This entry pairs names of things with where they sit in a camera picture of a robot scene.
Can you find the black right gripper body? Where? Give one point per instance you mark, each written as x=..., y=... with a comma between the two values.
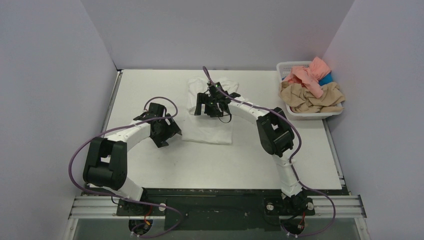
x=208, y=103

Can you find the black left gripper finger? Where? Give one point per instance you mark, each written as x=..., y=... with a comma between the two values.
x=161, y=143
x=173, y=128

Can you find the white printed t shirt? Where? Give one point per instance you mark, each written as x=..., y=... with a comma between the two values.
x=203, y=129

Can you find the beige t shirt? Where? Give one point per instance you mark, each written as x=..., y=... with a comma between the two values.
x=301, y=100

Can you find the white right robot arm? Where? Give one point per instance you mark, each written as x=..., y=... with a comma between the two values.
x=275, y=133

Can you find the blue t shirt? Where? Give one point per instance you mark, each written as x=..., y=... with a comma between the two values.
x=326, y=79

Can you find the white plastic laundry basket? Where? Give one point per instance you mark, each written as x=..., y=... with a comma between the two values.
x=283, y=69

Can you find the pink t shirt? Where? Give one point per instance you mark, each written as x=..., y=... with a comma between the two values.
x=309, y=77

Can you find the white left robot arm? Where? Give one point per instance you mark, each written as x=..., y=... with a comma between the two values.
x=106, y=163

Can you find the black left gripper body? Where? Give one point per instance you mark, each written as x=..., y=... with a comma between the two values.
x=164, y=133

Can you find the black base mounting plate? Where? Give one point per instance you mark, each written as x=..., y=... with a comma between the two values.
x=221, y=210

